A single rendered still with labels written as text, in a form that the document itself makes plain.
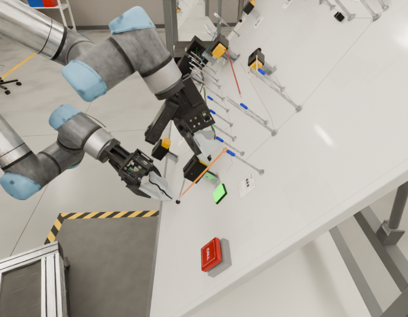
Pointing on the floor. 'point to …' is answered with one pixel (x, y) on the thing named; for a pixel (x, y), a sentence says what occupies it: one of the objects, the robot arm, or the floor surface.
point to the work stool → (4, 83)
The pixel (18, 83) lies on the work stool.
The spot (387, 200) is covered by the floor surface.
